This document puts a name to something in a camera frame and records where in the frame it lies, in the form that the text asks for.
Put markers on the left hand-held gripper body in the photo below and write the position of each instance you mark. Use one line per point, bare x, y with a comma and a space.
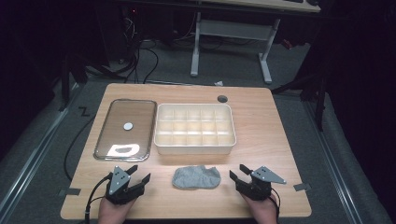
120, 189

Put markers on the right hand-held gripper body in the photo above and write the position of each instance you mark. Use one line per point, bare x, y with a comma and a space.
257, 188

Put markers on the grey sock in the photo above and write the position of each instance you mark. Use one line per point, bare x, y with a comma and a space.
196, 177

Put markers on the white divided storage box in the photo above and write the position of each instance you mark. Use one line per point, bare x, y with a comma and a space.
194, 129

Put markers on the person's right hand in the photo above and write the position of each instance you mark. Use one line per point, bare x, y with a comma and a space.
263, 211

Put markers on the person's left hand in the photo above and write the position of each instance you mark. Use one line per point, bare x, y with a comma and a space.
113, 213

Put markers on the clear plastic lid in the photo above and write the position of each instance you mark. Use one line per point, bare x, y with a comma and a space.
126, 140

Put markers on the grey tape strip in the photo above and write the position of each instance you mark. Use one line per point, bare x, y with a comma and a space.
302, 187
71, 192

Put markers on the white paper scrap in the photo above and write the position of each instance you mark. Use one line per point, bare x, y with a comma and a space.
219, 83

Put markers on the black stand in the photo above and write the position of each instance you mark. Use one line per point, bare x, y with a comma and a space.
73, 73
311, 90

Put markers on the desk with white legs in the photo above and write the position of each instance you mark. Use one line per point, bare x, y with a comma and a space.
233, 29

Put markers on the metal floor rail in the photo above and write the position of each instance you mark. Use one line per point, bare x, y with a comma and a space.
334, 161
31, 157

